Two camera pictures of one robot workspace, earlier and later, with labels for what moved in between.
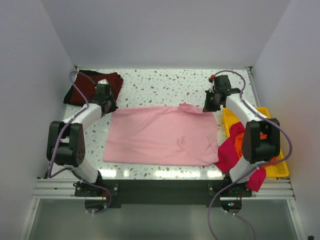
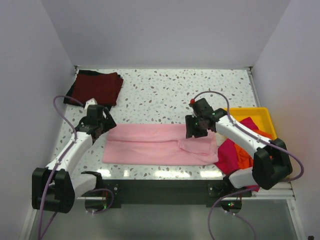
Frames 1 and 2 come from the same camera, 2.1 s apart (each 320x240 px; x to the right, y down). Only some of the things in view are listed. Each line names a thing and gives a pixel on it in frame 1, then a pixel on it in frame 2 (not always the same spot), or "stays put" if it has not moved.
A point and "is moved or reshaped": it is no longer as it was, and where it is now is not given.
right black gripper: x=207 y=107 → x=190 y=130
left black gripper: x=113 y=107 → x=109 y=123
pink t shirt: x=180 y=135 is moved or reshaped
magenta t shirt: x=228 y=154 stays put
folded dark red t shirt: x=89 y=88 stays put
